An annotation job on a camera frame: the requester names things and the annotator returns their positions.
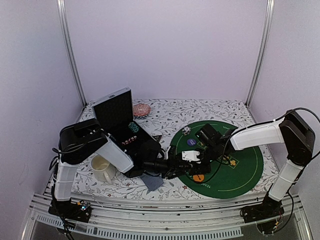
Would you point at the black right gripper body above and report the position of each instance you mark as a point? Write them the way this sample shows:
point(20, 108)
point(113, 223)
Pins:
point(213, 154)

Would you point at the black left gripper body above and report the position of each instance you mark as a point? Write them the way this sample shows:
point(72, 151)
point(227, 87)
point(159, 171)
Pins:
point(169, 170)

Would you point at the purple small blind button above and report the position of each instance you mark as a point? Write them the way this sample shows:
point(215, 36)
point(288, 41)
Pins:
point(191, 142)

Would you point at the orange big blind button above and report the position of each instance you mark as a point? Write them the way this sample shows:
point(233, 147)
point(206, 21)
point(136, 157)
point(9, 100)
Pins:
point(199, 178)

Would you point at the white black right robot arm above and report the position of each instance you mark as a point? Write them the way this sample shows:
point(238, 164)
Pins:
point(290, 130)

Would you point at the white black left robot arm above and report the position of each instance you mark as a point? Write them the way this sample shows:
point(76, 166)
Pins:
point(86, 138)

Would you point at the green round poker mat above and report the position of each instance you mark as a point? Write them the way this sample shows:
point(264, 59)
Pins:
point(239, 173)

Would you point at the white floral tablecloth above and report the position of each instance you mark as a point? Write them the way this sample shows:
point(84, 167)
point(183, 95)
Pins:
point(166, 118)

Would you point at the cream ceramic mug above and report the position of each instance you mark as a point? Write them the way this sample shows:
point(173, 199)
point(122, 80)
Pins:
point(102, 169)

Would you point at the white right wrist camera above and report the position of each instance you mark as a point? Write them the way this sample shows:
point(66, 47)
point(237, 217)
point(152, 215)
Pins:
point(191, 156)

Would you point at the aluminium frame rail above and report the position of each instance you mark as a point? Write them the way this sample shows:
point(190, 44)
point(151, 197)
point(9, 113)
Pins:
point(198, 219)

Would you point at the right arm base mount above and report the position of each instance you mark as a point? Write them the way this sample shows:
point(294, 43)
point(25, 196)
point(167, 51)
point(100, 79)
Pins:
point(262, 211)

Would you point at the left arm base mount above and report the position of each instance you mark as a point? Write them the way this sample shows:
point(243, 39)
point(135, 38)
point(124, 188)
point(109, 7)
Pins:
point(80, 211)

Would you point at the right aluminium post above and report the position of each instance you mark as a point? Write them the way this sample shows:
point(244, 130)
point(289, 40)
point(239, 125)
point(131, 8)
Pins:
point(270, 4)

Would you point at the aluminium post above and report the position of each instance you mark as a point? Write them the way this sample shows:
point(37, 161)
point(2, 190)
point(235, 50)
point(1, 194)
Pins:
point(270, 4)
point(61, 7)

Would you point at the left aluminium post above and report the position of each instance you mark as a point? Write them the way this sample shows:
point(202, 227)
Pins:
point(61, 7)

